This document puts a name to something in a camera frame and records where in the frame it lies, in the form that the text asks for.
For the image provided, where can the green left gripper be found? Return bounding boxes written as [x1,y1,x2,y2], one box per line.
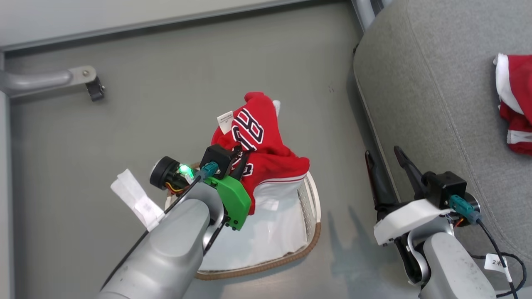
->
[204,174,252,231]

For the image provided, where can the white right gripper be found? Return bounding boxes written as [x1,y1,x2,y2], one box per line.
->
[365,146,453,266]

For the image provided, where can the red jersey with number print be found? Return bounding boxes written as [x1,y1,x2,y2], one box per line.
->
[211,92,310,216]

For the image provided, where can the red garment with white trim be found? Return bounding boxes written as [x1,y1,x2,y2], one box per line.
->
[493,53,532,156]

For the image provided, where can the grey fabric sofa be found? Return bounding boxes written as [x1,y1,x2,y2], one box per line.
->
[353,0,532,293]

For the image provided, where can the white laundry basket brown rim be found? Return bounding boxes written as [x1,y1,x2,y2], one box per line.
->
[164,161,322,280]

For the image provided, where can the grey curved partition foot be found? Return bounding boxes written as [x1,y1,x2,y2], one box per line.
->
[352,0,385,32]

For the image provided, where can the black caster wheel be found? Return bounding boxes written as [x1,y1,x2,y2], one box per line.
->
[86,77,106,102]

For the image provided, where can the grey partition foot with plate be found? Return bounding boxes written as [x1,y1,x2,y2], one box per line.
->
[0,65,97,99]

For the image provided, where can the white paper cable tag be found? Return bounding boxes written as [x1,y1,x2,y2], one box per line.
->
[110,169,165,232]

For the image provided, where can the white printed cable tag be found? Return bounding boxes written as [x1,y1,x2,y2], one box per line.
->
[484,253,513,284]

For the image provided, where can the grey partition bottom rail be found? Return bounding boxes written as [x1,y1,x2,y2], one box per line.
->
[0,0,310,52]

